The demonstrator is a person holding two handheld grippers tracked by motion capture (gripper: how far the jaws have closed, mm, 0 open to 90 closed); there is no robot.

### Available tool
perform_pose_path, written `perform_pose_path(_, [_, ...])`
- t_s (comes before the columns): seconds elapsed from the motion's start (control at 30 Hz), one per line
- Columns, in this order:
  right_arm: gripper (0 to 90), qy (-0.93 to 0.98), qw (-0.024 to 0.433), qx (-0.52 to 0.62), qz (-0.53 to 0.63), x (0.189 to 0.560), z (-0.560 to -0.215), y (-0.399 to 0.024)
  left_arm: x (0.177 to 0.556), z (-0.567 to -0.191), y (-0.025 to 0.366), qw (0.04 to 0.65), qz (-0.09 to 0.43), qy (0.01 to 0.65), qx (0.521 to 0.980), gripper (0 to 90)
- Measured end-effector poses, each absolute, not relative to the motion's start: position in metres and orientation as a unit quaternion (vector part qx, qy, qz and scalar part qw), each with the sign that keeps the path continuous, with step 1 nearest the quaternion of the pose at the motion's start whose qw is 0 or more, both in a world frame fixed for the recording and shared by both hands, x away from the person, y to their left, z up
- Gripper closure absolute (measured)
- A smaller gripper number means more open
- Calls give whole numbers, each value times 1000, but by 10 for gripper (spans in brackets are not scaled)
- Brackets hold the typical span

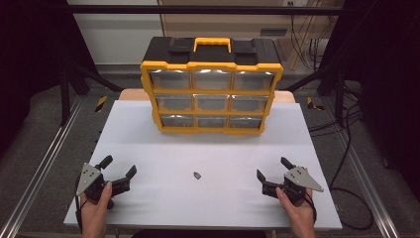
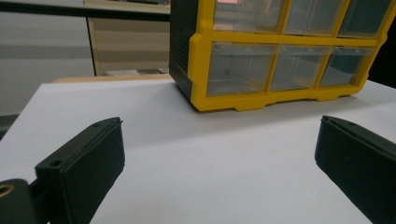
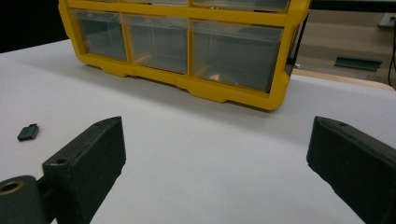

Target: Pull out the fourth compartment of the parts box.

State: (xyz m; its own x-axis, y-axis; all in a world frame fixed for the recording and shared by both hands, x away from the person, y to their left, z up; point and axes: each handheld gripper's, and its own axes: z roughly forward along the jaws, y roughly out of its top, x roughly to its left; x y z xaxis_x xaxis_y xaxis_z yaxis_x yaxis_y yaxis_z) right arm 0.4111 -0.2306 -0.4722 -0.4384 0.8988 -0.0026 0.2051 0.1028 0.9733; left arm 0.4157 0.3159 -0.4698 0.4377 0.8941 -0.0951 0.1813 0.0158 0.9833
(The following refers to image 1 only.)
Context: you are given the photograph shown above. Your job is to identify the black curtain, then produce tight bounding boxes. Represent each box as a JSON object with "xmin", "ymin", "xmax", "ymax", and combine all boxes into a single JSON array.
[
  {"xmin": 0, "ymin": 0, "xmax": 97, "ymax": 153},
  {"xmin": 320, "ymin": 0, "xmax": 420, "ymax": 194}
]

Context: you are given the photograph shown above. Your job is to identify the hanging black cables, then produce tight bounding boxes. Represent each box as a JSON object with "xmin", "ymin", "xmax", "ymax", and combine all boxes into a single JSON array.
[{"xmin": 289, "ymin": 14, "xmax": 329, "ymax": 71}]

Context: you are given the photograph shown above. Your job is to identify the black horizontal bar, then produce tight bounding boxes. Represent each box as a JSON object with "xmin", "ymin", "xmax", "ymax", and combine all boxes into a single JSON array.
[{"xmin": 64, "ymin": 4, "xmax": 345, "ymax": 16}]

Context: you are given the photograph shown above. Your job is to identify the yellow carry handle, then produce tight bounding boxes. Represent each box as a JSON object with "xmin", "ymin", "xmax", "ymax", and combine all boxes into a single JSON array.
[{"xmin": 192, "ymin": 37, "xmax": 233, "ymax": 54}]

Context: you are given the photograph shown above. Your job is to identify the right yellow clamp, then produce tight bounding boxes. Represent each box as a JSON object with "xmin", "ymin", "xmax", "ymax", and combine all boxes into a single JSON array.
[{"xmin": 306, "ymin": 96, "xmax": 326, "ymax": 111}]

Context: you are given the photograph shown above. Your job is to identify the looped black floor cable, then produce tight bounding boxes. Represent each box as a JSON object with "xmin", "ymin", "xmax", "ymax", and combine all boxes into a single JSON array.
[{"xmin": 329, "ymin": 98, "xmax": 375, "ymax": 232}]

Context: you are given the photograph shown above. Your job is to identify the aluminium rail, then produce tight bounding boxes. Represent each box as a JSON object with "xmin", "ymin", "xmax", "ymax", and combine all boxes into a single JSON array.
[
  {"xmin": 324, "ymin": 98, "xmax": 401, "ymax": 238},
  {"xmin": 0, "ymin": 94, "xmax": 85, "ymax": 238}
]

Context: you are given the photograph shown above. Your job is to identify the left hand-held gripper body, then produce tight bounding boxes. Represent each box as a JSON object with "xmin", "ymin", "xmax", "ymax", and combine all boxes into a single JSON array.
[{"xmin": 75, "ymin": 162, "xmax": 114, "ymax": 210}]

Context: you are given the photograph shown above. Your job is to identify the left yellow clamp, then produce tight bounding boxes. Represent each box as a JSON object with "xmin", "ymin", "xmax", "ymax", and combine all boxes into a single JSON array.
[{"xmin": 94, "ymin": 94, "xmax": 109, "ymax": 113}]

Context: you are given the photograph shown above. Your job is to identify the black metal stand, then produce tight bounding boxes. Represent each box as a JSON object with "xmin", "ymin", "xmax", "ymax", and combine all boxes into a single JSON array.
[
  {"xmin": 58, "ymin": 60, "xmax": 124, "ymax": 127},
  {"xmin": 282, "ymin": 61, "xmax": 349, "ymax": 129}
]

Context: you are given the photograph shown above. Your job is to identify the person's left hand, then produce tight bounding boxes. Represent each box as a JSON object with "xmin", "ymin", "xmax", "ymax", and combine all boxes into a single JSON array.
[{"xmin": 79, "ymin": 180, "xmax": 114, "ymax": 226}]

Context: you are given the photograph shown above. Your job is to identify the person's right hand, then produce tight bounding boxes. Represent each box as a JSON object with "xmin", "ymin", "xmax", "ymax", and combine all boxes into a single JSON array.
[{"xmin": 275, "ymin": 186, "xmax": 317, "ymax": 227}]

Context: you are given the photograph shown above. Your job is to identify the group of clear drawers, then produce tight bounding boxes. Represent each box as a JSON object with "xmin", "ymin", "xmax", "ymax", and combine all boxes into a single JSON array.
[{"xmin": 149, "ymin": 68, "xmax": 276, "ymax": 130}]

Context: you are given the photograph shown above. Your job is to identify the clear plastic drawer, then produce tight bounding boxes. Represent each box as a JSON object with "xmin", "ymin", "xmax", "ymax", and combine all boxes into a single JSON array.
[{"xmin": 155, "ymin": 93, "xmax": 193, "ymax": 112}]

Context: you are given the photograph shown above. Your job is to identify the yellow black organizer cabinet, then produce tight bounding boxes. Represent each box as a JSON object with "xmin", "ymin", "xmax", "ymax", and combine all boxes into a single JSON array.
[{"xmin": 140, "ymin": 36, "xmax": 284, "ymax": 136}]

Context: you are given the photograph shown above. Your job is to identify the left hand-held gripper cable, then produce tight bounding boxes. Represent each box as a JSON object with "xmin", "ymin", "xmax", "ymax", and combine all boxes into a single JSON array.
[{"xmin": 74, "ymin": 177, "xmax": 87, "ymax": 233}]

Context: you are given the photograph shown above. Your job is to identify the yellow clamp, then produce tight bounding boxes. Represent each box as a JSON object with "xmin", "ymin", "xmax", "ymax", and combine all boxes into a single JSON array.
[
  {"xmin": 306, "ymin": 96, "xmax": 326, "ymax": 111},
  {"xmin": 94, "ymin": 94, "xmax": 109, "ymax": 113}
]

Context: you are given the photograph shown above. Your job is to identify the bundle of black floor cables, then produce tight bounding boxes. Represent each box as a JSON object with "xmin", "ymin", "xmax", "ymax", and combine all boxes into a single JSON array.
[{"xmin": 308, "ymin": 108, "xmax": 364, "ymax": 138}]

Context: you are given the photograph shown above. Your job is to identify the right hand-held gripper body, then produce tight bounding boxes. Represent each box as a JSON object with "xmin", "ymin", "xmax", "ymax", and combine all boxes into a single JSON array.
[{"xmin": 277, "ymin": 166, "xmax": 325, "ymax": 208}]

